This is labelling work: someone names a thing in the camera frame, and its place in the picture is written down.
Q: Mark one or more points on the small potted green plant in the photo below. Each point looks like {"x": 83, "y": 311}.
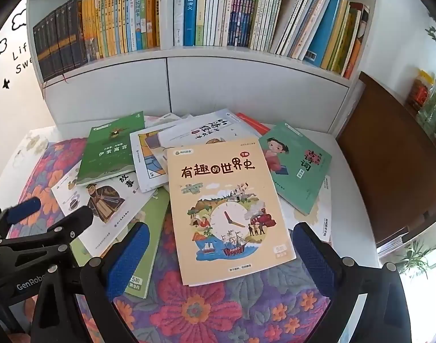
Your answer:
{"x": 416, "y": 257}

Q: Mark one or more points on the clear glass vase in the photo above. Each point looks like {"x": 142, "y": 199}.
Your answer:
{"x": 430, "y": 114}

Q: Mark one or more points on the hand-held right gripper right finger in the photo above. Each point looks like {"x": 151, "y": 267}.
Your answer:
{"x": 312, "y": 257}

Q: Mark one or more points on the red thread tassel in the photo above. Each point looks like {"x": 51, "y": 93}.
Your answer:
{"x": 43, "y": 89}

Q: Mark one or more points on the orange snack jar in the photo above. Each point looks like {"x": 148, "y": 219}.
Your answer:
{"x": 421, "y": 89}

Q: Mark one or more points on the cream clock cover book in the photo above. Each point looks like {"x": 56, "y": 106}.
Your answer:
{"x": 221, "y": 185}

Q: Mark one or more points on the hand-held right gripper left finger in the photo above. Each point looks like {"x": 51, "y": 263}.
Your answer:
{"x": 128, "y": 257}

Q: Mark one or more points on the row of yellow shelved books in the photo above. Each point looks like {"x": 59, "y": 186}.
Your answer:
{"x": 125, "y": 18}

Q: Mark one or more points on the floral quilted mat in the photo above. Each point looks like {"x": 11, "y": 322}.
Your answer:
{"x": 203, "y": 311}

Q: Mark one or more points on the white book with black calligraphy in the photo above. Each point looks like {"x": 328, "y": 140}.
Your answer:
{"x": 203, "y": 128}

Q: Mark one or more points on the teal book with girl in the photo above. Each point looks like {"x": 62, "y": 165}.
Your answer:
{"x": 293, "y": 185}

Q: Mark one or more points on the black star decal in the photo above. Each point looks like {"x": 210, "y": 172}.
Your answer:
{"x": 6, "y": 84}

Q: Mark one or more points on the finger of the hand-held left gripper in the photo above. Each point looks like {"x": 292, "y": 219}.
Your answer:
{"x": 23, "y": 209}
{"x": 75, "y": 221}

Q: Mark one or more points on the white book with robed man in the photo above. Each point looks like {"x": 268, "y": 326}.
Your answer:
{"x": 103, "y": 200}

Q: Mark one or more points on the light green clock cover book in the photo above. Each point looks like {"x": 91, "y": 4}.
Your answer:
{"x": 155, "y": 228}

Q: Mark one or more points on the black wall lettering decal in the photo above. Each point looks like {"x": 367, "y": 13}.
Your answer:
{"x": 23, "y": 60}

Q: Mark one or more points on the white comic cover book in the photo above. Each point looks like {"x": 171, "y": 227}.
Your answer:
{"x": 150, "y": 164}

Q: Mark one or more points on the red book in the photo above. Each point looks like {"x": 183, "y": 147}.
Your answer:
{"x": 253, "y": 123}

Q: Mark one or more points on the row of white blue shelved books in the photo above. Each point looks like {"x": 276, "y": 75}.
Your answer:
{"x": 261, "y": 10}

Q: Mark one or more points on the white bookshelf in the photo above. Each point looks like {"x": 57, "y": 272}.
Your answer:
{"x": 239, "y": 78}

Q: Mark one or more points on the dark green book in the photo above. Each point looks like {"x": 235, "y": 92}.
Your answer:
{"x": 111, "y": 150}

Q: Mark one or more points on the brown wooden cabinet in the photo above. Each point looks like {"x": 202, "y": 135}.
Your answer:
{"x": 389, "y": 157}

